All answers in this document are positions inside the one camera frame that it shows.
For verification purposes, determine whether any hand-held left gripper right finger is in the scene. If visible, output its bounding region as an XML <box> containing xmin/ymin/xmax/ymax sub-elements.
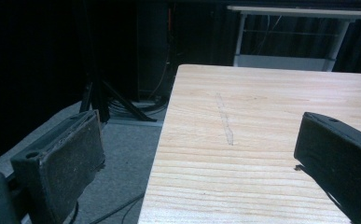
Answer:
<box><xmin>293</xmin><ymin>111</ymin><xmax>361</xmax><ymax>224</ymax></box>

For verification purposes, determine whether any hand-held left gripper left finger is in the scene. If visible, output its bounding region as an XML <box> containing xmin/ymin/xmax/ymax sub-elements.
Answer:
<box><xmin>9</xmin><ymin>109</ymin><xmax>106</xmax><ymax>224</ymax></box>

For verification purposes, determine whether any black metal stand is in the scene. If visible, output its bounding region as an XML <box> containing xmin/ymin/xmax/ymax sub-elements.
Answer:
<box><xmin>78</xmin><ymin>0</ymin><xmax>158</xmax><ymax>123</ymax></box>

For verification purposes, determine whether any black floor cable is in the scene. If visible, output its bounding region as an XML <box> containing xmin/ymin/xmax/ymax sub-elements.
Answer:
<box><xmin>89</xmin><ymin>191</ymin><xmax>146</xmax><ymax>224</ymax></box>

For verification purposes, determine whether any white metal frame table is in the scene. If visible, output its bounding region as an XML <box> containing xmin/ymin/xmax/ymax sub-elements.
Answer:
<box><xmin>226</xmin><ymin>5</ymin><xmax>361</xmax><ymax>73</ymax></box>

